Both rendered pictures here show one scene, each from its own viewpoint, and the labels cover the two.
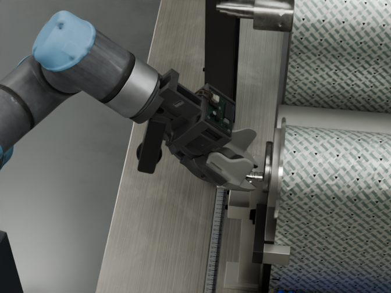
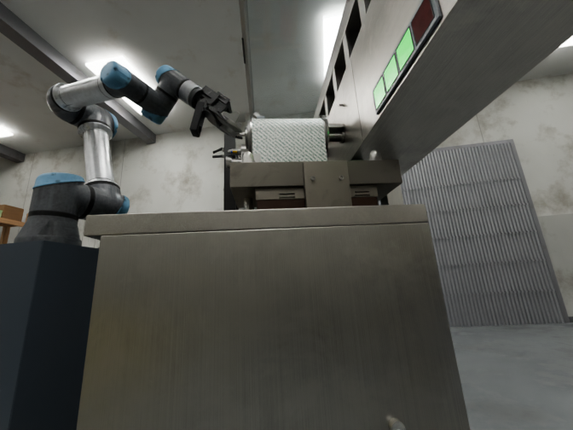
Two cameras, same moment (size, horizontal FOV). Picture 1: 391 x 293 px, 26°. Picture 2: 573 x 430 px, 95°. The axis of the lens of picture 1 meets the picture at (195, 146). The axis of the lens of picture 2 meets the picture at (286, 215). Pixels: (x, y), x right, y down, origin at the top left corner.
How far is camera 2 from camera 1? 1.43 m
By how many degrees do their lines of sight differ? 64
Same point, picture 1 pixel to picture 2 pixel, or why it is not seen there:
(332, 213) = (275, 130)
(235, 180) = (232, 121)
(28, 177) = not seen: outside the picture
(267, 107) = not seen: hidden behind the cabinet
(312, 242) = (270, 151)
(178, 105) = (209, 92)
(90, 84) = (176, 77)
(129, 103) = (189, 84)
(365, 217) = (290, 131)
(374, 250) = (298, 152)
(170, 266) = not seen: hidden behind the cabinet
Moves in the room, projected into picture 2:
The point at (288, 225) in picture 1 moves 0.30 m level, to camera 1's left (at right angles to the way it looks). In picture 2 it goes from (257, 142) to (156, 136)
